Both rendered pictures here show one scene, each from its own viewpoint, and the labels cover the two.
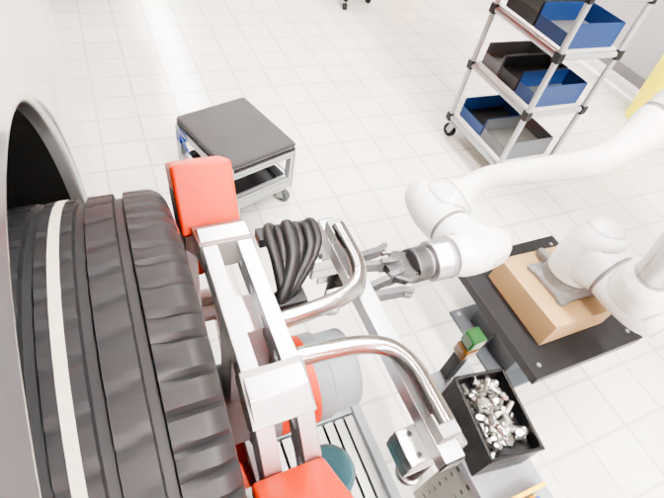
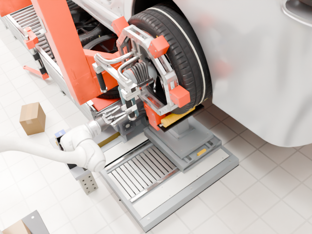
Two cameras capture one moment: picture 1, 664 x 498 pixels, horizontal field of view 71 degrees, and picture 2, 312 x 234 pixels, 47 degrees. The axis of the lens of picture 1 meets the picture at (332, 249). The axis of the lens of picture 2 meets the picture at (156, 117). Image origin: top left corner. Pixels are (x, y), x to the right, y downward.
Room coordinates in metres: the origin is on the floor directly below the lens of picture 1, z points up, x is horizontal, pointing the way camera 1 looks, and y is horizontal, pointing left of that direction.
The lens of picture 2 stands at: (2.02, 0.29, 2.14)
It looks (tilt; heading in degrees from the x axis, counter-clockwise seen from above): 44 degrees down; 187
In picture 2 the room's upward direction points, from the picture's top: 12 degrees counter-clockwise
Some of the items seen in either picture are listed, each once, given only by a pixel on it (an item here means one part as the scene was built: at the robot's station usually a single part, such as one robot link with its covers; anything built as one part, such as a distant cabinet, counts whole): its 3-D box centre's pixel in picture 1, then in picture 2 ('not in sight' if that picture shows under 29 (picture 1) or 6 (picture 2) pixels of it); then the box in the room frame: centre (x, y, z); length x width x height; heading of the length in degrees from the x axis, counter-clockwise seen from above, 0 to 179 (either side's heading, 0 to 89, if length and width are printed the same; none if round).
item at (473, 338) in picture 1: (473, 339); not in sight; (0.64, -0.38, 0.64); 0.04 x 0.04 x 0.04; 34
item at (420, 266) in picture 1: (406, 267); (105, 121); (0.64, -0.16, 0.83); 0.09 x 0.08 x 0.07; 123
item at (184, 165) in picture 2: not in sight; (181, 137); (0.19, 0.22, 0.13); 0.50 x 0.36 x 0.10; 34
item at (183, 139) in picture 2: not in sight; (178, 120); (0.19, 0.22, 0.32); 0.40 x 0.30 x 0.28; 34
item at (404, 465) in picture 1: (426, 443); (100, 65); (0.25, -0.19, 0.93); 0.09 x 0.05 x 0.05; 124
